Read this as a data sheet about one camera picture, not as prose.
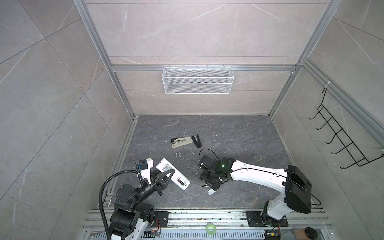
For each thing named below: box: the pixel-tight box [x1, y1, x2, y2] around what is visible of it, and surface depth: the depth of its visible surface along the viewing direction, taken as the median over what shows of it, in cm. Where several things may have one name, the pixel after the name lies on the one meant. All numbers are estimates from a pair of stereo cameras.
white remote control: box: [156, 157, 191, 191], surface depth 62 cm
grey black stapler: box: [170, 134, 202, 149], surface depth 104 cm
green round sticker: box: [205, 223, 217, 236], surface depth 73 cm
